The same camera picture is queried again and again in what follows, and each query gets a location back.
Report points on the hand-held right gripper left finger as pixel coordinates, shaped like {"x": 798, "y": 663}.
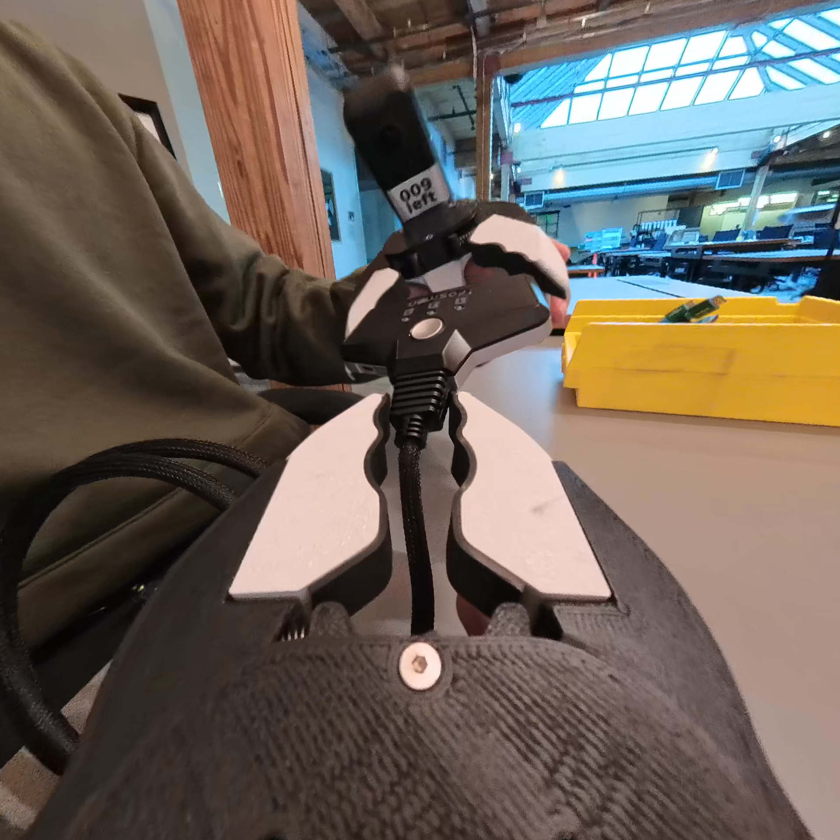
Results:
{"x": 315, "y": 512}

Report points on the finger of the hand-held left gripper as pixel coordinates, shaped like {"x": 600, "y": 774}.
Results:
{"x": 371, "y": 298}
{"x": 525, "y": 246}

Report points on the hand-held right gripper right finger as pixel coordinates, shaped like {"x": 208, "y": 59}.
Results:
{"x": 525, "y": 512}

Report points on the yellow plastic bin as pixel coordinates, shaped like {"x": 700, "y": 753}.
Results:
{"x": 689, "y": 380}

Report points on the person's left forearm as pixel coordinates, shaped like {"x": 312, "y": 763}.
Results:
{"x": 295, "y": 315}

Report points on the grey desk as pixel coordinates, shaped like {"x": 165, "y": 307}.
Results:
{"x": 689, "y": 512}

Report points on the person's left hand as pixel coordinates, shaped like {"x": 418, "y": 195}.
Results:
{"x": 559, "y": 313}

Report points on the row of background desks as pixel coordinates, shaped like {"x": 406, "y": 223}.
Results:
{"x": 722, "y": 253}

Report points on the skylight window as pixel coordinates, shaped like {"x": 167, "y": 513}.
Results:
{"x": 656, "y": 85}

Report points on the person's torso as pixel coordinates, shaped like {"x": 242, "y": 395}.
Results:
{"x": 98, "y": 262}

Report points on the dark wall frame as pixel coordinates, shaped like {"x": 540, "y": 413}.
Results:
{"x": 331, "y": 207}

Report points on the thin wooden post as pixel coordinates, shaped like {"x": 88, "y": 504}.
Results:
{"x": 487, "y": 131}

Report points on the black picture frame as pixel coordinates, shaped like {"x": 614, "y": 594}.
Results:
{"x": 152, "y": 124}

